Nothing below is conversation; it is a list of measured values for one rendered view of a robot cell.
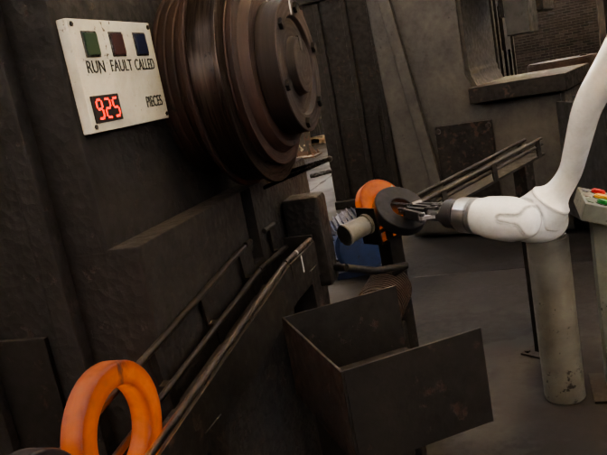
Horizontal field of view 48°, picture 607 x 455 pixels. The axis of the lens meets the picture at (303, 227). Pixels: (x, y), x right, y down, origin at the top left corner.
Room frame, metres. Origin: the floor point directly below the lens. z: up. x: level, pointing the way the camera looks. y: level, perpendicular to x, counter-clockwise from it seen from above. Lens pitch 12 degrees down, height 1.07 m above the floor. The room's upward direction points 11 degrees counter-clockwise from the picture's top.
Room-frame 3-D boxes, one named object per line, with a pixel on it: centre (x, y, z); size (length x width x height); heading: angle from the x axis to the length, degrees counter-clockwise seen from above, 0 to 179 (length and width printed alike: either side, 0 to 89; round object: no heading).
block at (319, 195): (1.75, -0.01, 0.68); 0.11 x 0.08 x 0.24; 71
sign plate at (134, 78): (1.24, 0.27, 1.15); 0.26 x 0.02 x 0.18; 161
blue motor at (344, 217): (3.79, -0.28, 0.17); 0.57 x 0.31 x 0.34; 1
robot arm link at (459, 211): (1.66, -0.41, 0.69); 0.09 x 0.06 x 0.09; 126
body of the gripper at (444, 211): (1.71, -0.36, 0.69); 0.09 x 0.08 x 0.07; 36
